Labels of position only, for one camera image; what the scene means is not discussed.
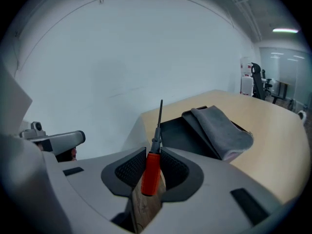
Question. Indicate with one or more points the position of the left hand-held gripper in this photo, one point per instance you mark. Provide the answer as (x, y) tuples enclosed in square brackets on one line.
[(63, 139)]

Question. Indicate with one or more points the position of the grey folded cloth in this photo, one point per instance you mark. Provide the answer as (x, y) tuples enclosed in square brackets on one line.
[(224, 133)]

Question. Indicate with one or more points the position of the black office chair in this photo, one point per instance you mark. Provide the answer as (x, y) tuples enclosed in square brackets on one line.
[(267, 83), (258, 83)]

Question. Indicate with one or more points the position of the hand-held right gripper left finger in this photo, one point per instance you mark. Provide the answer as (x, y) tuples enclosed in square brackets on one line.
[(85, 186)]

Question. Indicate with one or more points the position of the ceiling light strip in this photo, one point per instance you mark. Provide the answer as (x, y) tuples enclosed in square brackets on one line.
[(285, 30)]

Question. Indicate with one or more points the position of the white round object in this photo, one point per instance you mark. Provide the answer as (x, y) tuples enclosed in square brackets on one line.
[(302, 116)]

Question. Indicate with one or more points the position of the white cabinet with red labels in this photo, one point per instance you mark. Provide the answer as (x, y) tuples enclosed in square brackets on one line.
[(246, 84)]

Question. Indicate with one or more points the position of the small dark-legged desk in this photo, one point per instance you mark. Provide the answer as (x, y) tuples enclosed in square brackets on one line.
[(281, 89)]

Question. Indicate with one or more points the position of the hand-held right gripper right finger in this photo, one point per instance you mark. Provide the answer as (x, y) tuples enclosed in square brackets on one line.
[(207, 179)]

